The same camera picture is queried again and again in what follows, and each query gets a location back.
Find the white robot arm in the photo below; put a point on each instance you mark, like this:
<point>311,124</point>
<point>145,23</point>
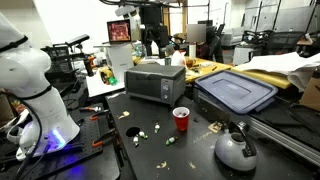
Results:
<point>22,71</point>

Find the red plastic cup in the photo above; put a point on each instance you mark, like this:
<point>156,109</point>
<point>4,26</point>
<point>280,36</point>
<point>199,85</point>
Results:
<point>181,117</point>

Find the grey toaster oven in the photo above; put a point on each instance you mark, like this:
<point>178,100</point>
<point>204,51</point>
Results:
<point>160,83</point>

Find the blue plastic bin lid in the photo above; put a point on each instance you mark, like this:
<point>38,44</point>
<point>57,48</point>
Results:
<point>234,91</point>

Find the grey kettle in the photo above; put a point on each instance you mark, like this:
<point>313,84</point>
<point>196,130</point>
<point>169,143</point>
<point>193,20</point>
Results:
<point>235,150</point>

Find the white paper stack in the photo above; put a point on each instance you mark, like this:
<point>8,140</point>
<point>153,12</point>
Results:
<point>297,69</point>

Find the orange handled clamp upper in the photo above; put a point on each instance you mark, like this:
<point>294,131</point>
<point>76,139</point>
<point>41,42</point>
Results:
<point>87,109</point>

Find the orange handled clamp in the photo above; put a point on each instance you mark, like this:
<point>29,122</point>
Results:
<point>87,109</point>
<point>98,114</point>
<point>103,137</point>

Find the orange handled clamp lower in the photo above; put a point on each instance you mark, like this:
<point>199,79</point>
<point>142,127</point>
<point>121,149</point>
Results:
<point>98,114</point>

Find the orange handled clamp front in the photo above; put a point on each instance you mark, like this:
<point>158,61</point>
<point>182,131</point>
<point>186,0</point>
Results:
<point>103,137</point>

